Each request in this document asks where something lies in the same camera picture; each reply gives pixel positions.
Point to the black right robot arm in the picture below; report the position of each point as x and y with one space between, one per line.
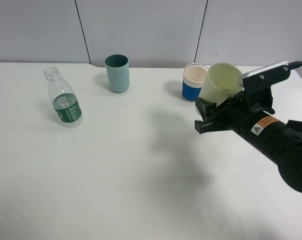
290 165

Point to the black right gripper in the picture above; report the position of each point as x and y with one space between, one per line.
258 128

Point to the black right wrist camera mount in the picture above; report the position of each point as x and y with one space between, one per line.
257 85

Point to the clear plastic bottle green label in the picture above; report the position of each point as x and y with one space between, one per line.
63 98

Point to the clear cup blue sleeve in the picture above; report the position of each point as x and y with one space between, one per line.
194 75

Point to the teal plastic cup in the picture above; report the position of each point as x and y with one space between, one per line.
117 68

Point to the pale green plastic cup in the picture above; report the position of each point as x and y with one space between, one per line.
221 83

